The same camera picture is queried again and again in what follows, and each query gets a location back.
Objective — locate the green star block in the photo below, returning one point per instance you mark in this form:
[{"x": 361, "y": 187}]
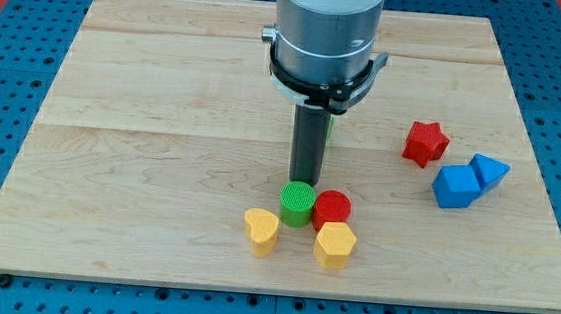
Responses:
[{"x": 330, "y": 127}]

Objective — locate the light wooden board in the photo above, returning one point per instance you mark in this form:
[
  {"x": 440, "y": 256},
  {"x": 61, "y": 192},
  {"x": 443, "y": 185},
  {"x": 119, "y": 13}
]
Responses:
[{"x": 162, "y": 128}]

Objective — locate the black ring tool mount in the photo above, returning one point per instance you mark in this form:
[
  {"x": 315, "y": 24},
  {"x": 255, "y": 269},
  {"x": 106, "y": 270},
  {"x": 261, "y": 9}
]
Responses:
[{"x": 335, "y": 98}]

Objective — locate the green cylinder block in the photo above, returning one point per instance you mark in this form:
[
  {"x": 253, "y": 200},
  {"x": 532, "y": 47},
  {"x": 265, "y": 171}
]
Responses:
[{"x": 297, "y": 200}]

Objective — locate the blue cube block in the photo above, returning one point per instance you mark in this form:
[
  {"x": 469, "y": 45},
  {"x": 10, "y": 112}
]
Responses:
[{"x": 456, "y": 186}]

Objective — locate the red star block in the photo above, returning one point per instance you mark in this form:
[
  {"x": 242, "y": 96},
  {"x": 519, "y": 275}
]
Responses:
[{"x": 424, "y": 143}]

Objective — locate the yellow heart block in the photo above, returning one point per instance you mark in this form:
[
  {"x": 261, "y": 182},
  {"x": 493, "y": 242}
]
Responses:
[{"x": 261, "y": 229}]

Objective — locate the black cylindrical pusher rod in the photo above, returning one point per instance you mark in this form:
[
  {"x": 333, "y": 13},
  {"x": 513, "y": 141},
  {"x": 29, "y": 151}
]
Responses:
[{"x": 311, "y": 128}]

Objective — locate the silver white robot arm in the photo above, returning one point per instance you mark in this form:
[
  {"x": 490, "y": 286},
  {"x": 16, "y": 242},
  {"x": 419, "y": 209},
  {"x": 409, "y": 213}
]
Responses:
[{"x": 321, "y": 60}]

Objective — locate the yellow hexagon block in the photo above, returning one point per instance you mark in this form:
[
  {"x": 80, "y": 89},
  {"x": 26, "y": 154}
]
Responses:
[{"x": 334, "y": 244}]

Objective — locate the blue triangle block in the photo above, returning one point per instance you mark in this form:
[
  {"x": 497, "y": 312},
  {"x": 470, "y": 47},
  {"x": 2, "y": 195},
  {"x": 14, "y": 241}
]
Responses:
[{"x": 489, "y": 172}]

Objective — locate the red cylinder block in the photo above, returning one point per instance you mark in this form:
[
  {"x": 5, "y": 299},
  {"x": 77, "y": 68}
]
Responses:
[{"x": 330, "y": 206}]

